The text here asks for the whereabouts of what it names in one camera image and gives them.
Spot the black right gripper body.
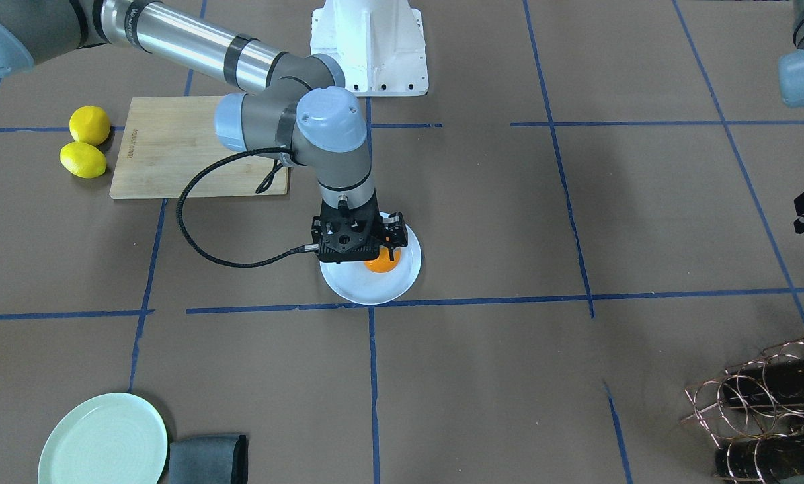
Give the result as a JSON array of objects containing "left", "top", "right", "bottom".
[{"left": 311, "top": 195, "right": 408, "bottom": 264}]

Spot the orange fruit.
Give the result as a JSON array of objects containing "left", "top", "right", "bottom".
[{"left": 362, "top": 246, "right": 401, "bottom": 274}]

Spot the light blue plate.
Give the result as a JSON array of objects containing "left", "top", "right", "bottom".
[{"left": 319, "top": 226, "right": 421, "bottom": 305}]

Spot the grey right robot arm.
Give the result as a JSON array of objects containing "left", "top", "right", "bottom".
[{"left": 0, "top": 1, "right": 409, "bottom": 266}]

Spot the pale green plate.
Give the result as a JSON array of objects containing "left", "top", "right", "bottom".
[{"left": 37, "top": 393, "right": 169, "bottom": 483}]

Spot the dark wine bottle upper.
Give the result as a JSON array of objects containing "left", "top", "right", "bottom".
[{"left": 721, "top": 359, "right": 804, "bottom": 411}]

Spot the dark wine bottle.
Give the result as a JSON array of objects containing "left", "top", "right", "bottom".
[
  {"left": 715, "top": 434, "right": 804, "bottom": 483},
  {"left": 721, "top": 359, "right": 804, "bottom": 411}
]

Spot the bamboo cutting board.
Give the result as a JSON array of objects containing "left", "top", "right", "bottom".
[{"left": 110, "top": 96, "right": 290, "bottom": 200}]

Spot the dark wine bottle lower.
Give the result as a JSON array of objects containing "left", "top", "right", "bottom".
[{"left": 715, "top": 434, "right": 804, "bottom": 483}]

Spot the folded grey cloth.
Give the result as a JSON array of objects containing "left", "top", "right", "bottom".
[{"left": 168, "top": 433, "right": 249, "bottom": 483}]

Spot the lower yellow lemon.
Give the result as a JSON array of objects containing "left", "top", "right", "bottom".
[{"left": 60, "top": 141, "right": 107, "bottom": 179}]

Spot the yellow lemon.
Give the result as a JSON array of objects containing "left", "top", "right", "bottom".
[
  {"left": 60, "top": 141, "right": 107, "bottom": 179},
  {"left": 68, "top": 106, "right": 112, "bottom": 146}
]

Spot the upper yellow lemon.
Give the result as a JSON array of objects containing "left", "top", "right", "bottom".
[{"left": 68, "top": 106, "right": 112, "bottom": 146}]

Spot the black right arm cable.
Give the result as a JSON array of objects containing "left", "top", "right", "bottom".
[{"left": 176, "top": 148, "right": 321, "bottom": 268}]

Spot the copper wire bottle rack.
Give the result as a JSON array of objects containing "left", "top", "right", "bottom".
[{"left": 684, "top": 337, "right": 804, "bottom": 483}]

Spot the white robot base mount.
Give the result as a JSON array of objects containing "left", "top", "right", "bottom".
[{"left": 310, "top": 1, "right": 430, "bottom": 97}]

